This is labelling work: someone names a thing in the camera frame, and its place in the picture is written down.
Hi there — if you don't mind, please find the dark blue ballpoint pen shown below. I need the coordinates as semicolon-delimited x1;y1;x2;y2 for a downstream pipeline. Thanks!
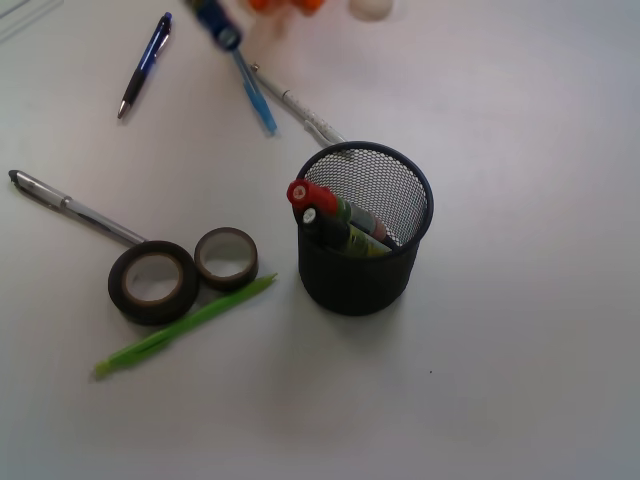
117;12;173;120

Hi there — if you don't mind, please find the red capped marker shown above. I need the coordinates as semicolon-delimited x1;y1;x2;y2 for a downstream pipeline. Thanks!
286;179;402;249

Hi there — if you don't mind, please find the green mechanical pencil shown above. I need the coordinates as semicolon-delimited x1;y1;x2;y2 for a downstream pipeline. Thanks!
93;273;277;380

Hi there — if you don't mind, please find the small dark tape roll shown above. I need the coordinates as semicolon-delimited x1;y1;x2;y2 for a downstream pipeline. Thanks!
194;227;259;292

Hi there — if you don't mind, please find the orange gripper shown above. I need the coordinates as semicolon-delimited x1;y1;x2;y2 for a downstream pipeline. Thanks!
248;0;325;15

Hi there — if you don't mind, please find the blue capped marker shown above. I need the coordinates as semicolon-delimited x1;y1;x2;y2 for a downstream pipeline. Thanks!
185;0;242;51

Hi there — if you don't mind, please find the light blue translucent pen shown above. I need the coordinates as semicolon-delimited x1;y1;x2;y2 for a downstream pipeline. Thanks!
232;48;277;136

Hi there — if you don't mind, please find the black capped marker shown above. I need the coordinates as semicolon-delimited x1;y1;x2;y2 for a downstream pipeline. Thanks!
301;205;391;259

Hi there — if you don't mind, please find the white slim pen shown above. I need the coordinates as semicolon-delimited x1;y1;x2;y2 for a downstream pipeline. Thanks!
250;63;346;147

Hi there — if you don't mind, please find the black mesh pen holder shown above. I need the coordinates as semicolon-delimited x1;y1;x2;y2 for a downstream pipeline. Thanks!
297;141;434;316

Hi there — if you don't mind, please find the silver grey pen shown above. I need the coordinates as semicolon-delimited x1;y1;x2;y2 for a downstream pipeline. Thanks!
8;170;147;245

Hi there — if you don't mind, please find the large black tape roll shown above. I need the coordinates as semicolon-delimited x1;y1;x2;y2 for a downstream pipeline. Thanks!
108;241;199;326

